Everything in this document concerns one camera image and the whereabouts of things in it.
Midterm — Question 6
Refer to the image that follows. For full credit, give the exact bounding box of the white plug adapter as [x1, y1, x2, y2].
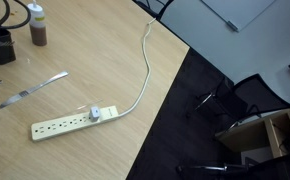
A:
[88, 106, 102, 124]

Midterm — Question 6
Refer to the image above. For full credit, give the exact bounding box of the cream power strip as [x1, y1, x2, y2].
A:
[30, 105, 120, 143]

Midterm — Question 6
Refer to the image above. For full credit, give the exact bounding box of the silver table knife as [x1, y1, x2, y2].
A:
[0, 70, 70, 109]

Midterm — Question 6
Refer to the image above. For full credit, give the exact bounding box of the wooden shelf desk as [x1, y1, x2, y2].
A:
[214, 108, 290, 160]

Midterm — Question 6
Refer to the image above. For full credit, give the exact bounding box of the black mesh office chair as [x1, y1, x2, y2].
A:
[186, 73, 290, 133]

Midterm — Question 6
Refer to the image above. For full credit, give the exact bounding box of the squeeze bottle with brown sauce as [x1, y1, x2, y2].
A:
[27, 0, 48, 47]

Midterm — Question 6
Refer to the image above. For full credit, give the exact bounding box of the cream power strip cord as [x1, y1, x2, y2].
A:
[117, 18, 158, 119]

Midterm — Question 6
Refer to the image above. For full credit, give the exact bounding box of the black chair frame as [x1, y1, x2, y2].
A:
[131, 0, 175, 21]

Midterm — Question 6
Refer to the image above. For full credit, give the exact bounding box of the grey wall board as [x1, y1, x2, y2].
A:
[200, 0, 277, 33]

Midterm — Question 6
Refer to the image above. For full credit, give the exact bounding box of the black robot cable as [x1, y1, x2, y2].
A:
[0, 0, 32, 34]

